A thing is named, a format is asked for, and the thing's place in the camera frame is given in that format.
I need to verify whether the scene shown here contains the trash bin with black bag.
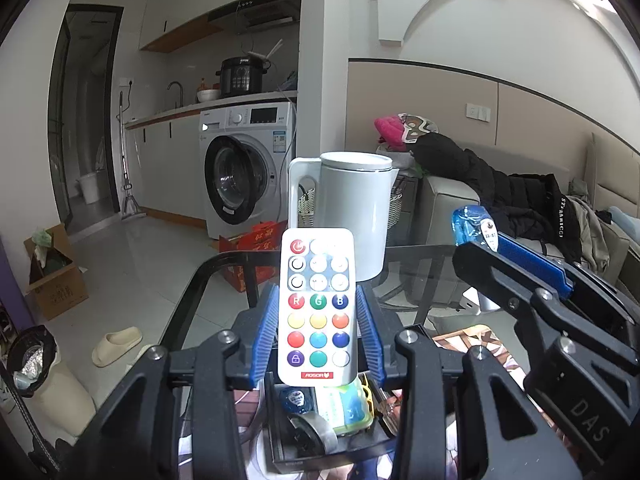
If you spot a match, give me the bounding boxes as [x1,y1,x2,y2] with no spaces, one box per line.
[7,325,96,436]

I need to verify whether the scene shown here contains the white kitchen counter cabinet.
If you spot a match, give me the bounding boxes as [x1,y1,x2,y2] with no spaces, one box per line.
[125,90,298,221]

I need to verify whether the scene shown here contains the mop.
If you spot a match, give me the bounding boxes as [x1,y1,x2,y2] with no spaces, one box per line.
[116,92,147,221]

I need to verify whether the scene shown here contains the white remote control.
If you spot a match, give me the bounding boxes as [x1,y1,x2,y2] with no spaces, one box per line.
[277,228,360,388]

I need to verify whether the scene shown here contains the white patterned mask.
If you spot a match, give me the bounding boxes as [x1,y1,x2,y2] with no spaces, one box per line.
[400,113,440,145]

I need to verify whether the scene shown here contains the beige slipper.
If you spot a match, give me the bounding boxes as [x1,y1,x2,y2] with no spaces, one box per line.
[91,326,143,367]

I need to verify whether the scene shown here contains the black cardboard box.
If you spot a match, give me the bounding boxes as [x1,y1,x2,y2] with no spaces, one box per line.
[262,370,401,476]

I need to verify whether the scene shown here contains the red gift boxes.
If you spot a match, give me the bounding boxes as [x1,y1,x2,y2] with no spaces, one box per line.
[219,220,290,293]

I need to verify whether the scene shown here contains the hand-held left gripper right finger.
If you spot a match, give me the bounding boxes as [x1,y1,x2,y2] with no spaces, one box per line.
[355,285,556,480]

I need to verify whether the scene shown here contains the dark framed glass door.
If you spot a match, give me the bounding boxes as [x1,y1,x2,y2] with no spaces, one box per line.
[47,4,124,241]

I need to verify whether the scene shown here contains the small blue round gadget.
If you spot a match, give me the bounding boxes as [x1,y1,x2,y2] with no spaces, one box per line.
[279,386,313,416]

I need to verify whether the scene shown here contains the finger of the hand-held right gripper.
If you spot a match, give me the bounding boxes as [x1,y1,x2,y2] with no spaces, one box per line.
[495,232,587,298]
[452,241,567,332]

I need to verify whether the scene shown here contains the beige sofa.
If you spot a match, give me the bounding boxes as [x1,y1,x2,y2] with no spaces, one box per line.
[417,132,640,311]

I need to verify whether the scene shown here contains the white electric kettle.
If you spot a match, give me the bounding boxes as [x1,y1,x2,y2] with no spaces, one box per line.
[287,151,401,282]

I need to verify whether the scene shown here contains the white upper kitchen cabinets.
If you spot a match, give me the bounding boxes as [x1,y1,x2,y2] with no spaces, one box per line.
[139,0,304,53]

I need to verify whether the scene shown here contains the black jacket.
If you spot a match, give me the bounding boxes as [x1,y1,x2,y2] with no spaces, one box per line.
[410,132,583,263]

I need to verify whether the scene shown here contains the grey green garment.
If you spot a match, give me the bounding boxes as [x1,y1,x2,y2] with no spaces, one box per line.
[567,195,612,276]

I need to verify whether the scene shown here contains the black rice cooker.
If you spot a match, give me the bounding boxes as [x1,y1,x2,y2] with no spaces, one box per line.
[220,56,264,99]

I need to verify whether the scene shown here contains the brown cardboard box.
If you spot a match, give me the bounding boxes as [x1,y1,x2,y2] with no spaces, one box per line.
[24,223,90,321]

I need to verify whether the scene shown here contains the white washing machine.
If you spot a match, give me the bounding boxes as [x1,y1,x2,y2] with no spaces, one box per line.
[198,102,297,241]

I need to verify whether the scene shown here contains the white bucket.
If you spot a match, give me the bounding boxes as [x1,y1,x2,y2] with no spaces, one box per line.
[77,172,103,205]

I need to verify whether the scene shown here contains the pink cloth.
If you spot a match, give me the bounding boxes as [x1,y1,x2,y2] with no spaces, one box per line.
[375,115,408,148]

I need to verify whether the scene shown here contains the printed table mat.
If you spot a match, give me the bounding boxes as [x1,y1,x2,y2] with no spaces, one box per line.
[170,325,556,480]

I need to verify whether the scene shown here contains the green and white packet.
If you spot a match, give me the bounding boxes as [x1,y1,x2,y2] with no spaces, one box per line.
[315,377,376,436]

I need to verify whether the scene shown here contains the range hood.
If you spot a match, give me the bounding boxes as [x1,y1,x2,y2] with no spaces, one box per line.
[207,0,303,28]

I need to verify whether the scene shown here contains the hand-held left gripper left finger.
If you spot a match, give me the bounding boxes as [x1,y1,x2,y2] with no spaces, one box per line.
[82,282,281,480]

